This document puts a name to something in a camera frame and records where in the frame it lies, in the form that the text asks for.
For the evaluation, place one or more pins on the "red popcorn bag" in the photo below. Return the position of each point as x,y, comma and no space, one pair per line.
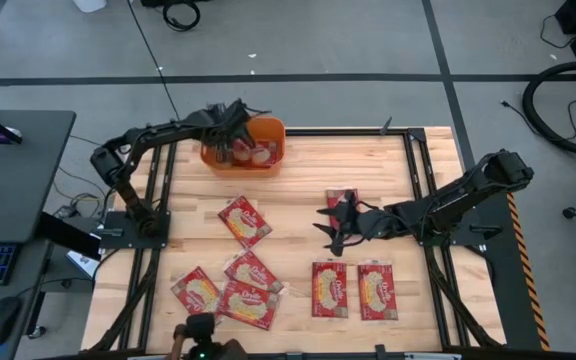
244,221
377,291
253,270
241,150
195,290
335,197
264,154
248,304
329,289

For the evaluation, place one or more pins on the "black computer mouse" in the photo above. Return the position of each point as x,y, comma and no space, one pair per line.
0,320

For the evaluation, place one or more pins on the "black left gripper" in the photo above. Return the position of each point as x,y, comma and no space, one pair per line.
220,122

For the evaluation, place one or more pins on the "black equipment box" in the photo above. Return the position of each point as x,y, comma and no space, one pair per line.
153,2

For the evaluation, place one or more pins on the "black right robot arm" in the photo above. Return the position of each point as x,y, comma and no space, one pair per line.
468,192

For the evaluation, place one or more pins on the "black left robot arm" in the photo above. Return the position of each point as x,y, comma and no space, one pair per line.
158,134

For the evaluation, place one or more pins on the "dark grey desk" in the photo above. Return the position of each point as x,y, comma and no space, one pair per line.
18,165

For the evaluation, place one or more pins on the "orange plastic basket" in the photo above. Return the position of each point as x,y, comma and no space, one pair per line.
273,127

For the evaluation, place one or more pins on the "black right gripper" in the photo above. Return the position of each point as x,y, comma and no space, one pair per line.
375,224

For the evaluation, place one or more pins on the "black box beside desk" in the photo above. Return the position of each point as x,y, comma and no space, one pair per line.
68,235

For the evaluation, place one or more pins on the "black metal table frame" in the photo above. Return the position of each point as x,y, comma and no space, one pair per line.
348,132

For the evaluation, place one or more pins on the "black platform with hazard stripe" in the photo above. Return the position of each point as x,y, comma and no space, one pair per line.
505,280

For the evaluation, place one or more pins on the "white trash bin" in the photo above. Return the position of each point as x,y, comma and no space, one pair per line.
89,4

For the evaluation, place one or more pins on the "black device with green light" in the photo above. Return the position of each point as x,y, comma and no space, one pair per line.
200,326

